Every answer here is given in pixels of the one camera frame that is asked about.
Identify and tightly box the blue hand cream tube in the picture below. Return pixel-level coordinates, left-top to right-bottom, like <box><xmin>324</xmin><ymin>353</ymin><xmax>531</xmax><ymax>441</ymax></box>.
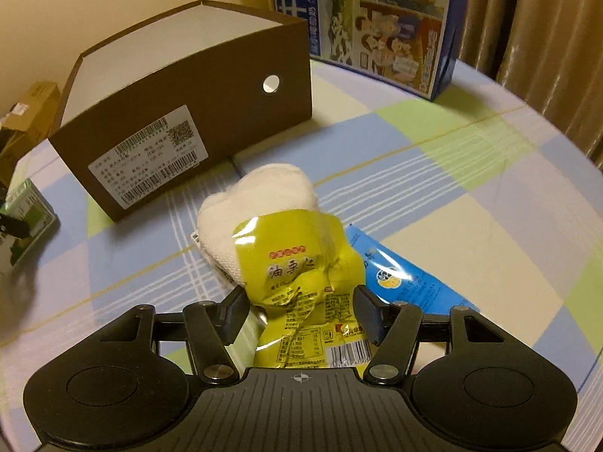
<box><xmin>344</xmin><ymin>224</ymin><xmax>478</xmax><ymax>315</ymax></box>

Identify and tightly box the yellow snack packet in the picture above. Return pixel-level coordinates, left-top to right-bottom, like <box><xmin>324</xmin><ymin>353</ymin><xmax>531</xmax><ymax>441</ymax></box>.
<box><xmin>232</xmin><ymin>209</ymin><xmax>372</xmax><ymax>370</ymax></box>

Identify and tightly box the white sock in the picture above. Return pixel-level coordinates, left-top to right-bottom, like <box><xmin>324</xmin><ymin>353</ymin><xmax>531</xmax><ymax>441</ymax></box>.
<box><xmin>196</xmin><ymin>163</ymin><xmax>319</xmax><ymax>284</ymax></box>

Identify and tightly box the green medicine box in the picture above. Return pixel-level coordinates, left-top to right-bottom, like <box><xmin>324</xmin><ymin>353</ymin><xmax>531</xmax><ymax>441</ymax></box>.
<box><xmin>1</xmin><ymin>179</ymin><xmax>57</xmax><ymax>279</ymax></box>

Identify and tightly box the checkered bed sheet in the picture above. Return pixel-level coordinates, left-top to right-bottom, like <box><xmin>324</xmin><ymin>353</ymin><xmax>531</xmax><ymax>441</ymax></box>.
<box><xmin>1</xmin><ymin>62</ymin><xmax>602</xmax><ymax>451</ymax></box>

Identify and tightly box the brown cardboard storage box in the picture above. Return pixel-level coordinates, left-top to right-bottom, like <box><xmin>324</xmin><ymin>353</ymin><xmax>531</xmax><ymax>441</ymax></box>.
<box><xmin>50</xmin><ymin>0</ymin><xmax>313</xmax><ymax>220</ymax></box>

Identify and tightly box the brown cardboard box on floor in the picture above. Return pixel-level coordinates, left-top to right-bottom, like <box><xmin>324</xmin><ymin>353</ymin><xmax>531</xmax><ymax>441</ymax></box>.
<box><xmin>1</xmin><ymin>81</ymin><xmax>60</xmax><ymax>189</ymax></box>

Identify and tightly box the large blue milk carton box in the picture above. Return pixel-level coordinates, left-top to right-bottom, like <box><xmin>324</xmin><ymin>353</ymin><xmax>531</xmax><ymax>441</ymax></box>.
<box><xmin>274</xmin><ymin>0</ymin><xmax>467</xmax><ymax>100</ymax></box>

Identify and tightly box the beige curtain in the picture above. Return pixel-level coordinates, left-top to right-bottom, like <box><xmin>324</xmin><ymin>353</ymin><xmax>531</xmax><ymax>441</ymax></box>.
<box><xmin>460</xmin><ymin>0</ymin><xmax>602</xmax><ymax>166</ymax></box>

